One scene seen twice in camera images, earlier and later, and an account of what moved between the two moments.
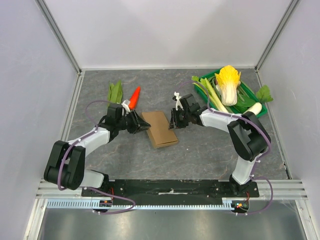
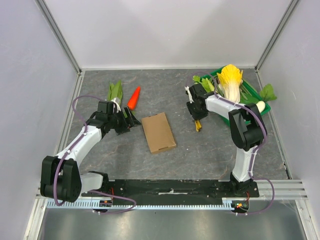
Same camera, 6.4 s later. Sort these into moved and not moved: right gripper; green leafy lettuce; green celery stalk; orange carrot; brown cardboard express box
Moved: brown cardboard express box; right gripper
Not moved: green celery stalk; orange carrot; green leafy lettuce
